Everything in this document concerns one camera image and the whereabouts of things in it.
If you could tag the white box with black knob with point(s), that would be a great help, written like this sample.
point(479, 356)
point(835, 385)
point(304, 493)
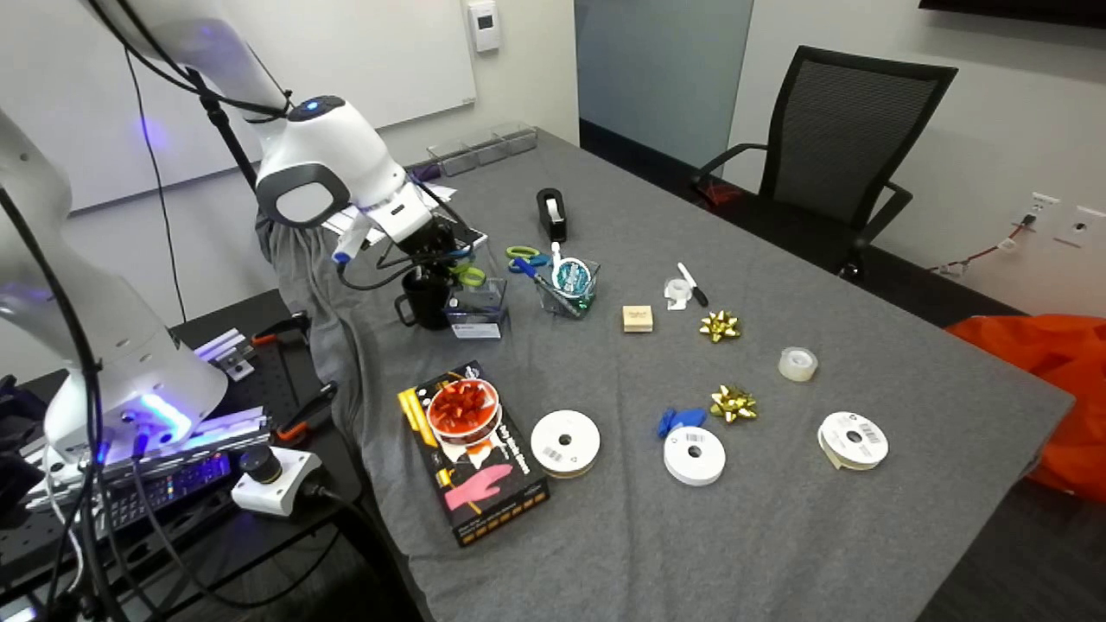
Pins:
point(274, 482)

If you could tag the black yellow bow box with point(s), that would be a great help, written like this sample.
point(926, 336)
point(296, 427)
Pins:
point(488, 495)

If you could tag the red bow ribbon spool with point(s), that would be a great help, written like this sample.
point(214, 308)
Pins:
point(465, 408)

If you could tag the black mesh office chair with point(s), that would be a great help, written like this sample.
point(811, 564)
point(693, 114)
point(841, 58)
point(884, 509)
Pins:
point(852, 125)

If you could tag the white wall plate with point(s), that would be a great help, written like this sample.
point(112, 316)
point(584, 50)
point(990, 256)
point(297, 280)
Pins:
point(1081, 227)

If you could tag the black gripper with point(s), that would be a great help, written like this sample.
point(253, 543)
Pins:
point(428, 243)

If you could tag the gold gift bow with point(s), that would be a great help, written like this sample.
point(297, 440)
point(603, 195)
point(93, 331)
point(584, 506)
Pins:
point(735, 402)
point(721, 327)

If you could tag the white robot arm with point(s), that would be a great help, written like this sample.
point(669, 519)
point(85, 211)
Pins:
point(321, 149)

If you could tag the white wall thermostat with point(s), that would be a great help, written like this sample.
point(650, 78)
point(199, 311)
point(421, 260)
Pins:
point(483, 23)

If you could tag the clear acrylic holder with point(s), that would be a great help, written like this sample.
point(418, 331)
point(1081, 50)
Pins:
point(479, 316)

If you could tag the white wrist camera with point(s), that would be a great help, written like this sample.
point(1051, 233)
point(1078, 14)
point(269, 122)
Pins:
point(383, 218)

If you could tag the clear package with teal label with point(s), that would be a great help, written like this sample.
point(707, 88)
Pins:
point(572, 280)

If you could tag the wall whiteboard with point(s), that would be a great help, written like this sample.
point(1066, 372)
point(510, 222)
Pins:
point(381, 58)

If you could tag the clear plastic organizer tray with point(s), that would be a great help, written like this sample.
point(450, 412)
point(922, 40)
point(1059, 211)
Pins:
point(483, 149)

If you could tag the white marker pen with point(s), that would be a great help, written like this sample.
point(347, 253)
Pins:
point(693, 286)

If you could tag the orange plastic bag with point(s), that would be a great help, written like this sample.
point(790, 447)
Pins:
point(1038, 383)

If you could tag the small green blue scissors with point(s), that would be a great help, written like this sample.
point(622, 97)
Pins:
point(523, 264)

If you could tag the small clear tape holder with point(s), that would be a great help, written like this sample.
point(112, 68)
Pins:
point(675, 296)

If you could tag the small white cup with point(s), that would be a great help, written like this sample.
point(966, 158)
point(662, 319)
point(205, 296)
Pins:
point(797, 364)

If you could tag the white spool with gold ribbon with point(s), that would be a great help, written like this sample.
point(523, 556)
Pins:
point(563, 444)

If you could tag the black wall television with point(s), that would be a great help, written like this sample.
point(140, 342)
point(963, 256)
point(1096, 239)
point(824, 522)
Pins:
point(1012, 8)

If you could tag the small beige box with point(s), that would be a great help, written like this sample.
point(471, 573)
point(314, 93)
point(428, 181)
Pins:
point(637, 319)

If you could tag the black robot cart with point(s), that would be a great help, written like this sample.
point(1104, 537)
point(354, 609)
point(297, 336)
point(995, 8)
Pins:
point(172, 541)

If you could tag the grey tablecloth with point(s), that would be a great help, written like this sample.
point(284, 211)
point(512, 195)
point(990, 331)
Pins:
point(712, 519)

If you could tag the white wall outlet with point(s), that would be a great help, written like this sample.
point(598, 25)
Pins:
point(1041, 210)

